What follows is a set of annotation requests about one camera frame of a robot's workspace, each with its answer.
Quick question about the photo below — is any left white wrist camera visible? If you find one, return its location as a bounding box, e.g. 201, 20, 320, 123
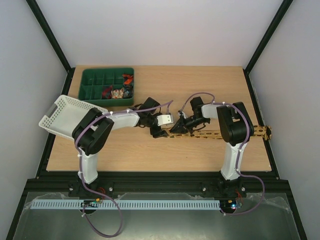
156, 114, 174, 126

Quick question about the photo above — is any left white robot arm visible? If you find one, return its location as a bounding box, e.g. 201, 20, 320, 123
72, 98, 174, 185

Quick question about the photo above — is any light blue cable duct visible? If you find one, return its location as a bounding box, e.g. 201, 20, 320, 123
30, 199, 221, 211

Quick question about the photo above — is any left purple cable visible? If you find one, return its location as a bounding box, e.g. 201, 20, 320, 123
74, 99, 174, 237

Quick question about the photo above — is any red orange rolled tie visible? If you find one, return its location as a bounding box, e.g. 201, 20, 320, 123
122, 74, 134, 85

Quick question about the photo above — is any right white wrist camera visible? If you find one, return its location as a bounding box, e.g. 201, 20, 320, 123
178, 110, 188, 120

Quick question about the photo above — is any colourful patterned rolled tie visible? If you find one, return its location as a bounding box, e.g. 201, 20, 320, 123
111, 88, 125, 99

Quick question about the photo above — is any dark red rolled tie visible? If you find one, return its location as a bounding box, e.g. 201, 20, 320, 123
101, 85, 113, 99

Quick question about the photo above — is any yellow leopard print tie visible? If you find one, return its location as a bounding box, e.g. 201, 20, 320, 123
165, 125, 272, 140

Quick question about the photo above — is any blue patterned rolled tie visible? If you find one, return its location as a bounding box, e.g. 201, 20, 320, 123
123, 85, 134, 99

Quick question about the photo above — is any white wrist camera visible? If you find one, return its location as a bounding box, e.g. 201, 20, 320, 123
178, 110, 188, 120
156, 114, 174, 126

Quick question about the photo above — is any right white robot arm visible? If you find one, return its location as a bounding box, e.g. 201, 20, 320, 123
169, 96, 254, 196

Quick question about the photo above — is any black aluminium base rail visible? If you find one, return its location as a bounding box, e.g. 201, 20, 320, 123
23, 172, 292, 198

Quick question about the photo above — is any white perforated plastic basket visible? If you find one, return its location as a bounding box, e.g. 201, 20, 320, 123
38, 95, 108, 140

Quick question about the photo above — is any purple cable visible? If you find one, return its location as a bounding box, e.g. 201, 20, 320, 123
178, 92, 266, 216
74, 99, 174, 237

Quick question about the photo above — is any green compartment tray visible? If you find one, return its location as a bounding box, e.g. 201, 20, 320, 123
78, 67, 135, 107

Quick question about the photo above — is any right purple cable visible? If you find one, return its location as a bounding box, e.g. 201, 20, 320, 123
178, 92, 266, 216

